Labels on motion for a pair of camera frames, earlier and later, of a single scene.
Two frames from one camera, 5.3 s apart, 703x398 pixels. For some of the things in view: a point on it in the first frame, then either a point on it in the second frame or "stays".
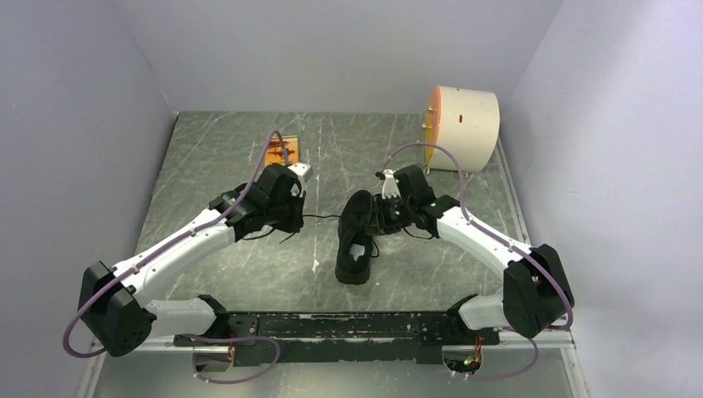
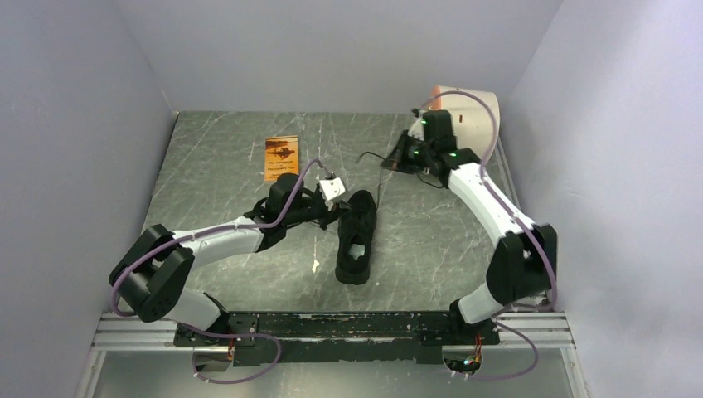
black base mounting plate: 340,338 stays
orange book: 282,150 stays
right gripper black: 384,226 -> 395,161
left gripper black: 296,221 -> 330,215
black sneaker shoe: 354,239 stays
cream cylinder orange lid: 464,121 stays
